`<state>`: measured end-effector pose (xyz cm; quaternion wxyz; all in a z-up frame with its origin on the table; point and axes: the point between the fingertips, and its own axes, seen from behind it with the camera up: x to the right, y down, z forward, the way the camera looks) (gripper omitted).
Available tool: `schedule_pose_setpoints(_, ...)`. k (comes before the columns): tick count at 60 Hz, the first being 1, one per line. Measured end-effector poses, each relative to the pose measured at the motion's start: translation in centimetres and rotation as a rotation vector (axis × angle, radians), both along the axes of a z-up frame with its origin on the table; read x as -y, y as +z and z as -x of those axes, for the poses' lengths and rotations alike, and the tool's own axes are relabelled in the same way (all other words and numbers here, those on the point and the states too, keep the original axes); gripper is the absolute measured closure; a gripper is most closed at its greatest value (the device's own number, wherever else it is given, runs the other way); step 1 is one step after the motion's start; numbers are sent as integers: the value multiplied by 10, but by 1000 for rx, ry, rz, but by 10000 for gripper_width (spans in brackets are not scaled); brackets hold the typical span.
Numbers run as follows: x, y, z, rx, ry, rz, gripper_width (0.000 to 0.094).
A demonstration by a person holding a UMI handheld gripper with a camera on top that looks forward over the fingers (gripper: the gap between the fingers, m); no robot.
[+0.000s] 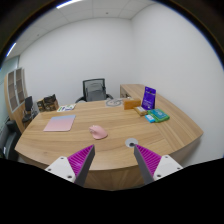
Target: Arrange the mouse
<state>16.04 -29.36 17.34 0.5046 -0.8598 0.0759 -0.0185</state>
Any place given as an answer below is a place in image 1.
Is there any purple card packet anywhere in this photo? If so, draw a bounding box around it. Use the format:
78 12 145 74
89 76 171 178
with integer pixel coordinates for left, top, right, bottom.
141 86 157 111

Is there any black mesh office chair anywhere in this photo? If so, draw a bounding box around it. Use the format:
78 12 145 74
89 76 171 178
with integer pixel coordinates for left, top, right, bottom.
75 78 114 104

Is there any small black visitor chair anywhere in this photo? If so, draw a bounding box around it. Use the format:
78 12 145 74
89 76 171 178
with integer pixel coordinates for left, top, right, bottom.
21 95 40 124

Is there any orange-brown cardboard box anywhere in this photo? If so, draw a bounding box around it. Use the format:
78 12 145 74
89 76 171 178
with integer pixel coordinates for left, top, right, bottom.
123 98 142 111

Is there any white green purple sticker sheet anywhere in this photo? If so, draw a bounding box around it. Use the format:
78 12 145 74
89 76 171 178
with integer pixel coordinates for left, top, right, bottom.
56 103 77 113

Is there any grey backpack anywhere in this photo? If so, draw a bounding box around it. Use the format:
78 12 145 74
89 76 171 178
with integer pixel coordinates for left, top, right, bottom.
85 81 107 102

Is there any pink and blue mouse pad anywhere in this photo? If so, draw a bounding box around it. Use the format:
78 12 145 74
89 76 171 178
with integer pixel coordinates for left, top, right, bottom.
43 114 77 133

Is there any tall brown printed carton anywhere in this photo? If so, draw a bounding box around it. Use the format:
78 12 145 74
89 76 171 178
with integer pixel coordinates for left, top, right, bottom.
36 99 46 113

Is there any wooden shelf unit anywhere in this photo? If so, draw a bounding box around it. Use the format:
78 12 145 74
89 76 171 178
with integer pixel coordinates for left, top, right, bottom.
3 67 30 133

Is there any black open carton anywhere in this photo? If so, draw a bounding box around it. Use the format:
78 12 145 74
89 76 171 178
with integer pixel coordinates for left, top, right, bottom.
43 94 58 103

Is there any pink computer mouse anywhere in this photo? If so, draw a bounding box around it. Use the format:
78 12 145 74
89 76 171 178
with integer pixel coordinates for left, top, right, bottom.
88 124 109 140

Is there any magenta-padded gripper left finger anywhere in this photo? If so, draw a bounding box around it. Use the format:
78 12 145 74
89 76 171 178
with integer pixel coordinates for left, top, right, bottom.
44 144 96 187

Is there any wide brown printed carton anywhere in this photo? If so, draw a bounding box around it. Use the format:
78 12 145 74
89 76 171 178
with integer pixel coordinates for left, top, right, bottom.
44 99 60 112

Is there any grey round desk grommet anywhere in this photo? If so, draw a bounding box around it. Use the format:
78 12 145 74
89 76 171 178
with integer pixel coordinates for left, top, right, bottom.
124 137 139 149

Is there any green flat box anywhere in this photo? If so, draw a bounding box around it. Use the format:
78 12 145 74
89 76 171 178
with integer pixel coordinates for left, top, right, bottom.
147 108 171 123

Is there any wooden side desk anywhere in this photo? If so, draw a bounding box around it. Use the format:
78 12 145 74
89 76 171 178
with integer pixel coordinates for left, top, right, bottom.
119 83 146 100

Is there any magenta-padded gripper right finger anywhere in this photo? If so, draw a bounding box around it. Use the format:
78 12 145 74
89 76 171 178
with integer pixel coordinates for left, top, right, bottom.
133 144 184 185

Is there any black leather armchair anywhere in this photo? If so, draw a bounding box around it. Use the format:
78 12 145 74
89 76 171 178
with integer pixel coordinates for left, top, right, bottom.
0 119 22 162

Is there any small blue box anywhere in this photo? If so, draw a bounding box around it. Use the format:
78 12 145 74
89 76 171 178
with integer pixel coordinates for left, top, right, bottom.
144 113 157 124

